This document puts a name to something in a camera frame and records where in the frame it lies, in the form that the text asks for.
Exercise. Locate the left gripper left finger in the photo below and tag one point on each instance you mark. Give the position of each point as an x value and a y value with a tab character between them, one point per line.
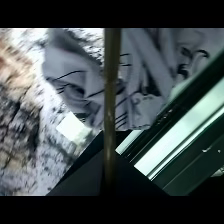
83	176

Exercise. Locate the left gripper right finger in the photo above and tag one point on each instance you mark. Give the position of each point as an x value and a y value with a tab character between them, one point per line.
136	181

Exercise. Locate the purple printed long-sleeved shirt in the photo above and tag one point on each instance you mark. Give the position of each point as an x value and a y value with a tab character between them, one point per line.
73	63

